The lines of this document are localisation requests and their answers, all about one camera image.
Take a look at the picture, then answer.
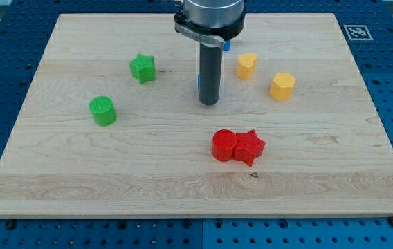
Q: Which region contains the green star block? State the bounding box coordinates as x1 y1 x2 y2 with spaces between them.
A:
129 53 156 84

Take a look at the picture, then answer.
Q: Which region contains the wooden board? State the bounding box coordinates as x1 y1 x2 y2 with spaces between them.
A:
0 13 393 219

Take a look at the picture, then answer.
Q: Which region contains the blue block behind rod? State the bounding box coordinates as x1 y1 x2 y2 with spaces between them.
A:
197 74 201 90

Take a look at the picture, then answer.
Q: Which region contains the red cylinder block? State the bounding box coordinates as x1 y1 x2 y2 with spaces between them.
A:
212 129 237 162

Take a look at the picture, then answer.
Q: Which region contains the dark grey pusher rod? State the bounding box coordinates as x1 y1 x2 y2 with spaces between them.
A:
199 43 222 105

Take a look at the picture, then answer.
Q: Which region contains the yellow heart block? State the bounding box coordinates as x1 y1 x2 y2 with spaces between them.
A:
235 53 258 80

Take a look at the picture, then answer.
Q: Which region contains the white fiducial marker tag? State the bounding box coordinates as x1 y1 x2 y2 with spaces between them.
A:
344 24 373 41

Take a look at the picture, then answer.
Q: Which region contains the yellow hexagon block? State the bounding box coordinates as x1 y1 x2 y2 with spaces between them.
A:
269 72 296 101

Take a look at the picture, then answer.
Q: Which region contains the blue block upper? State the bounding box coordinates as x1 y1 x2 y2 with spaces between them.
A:
223 40 230 52

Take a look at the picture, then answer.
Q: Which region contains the red star block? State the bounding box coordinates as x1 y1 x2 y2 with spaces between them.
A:
233 129 266 167

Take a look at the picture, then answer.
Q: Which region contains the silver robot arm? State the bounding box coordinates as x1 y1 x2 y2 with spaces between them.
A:
174 0 246 106

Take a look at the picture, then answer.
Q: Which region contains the green cylinder block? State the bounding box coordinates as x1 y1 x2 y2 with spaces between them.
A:
89 95 117 127

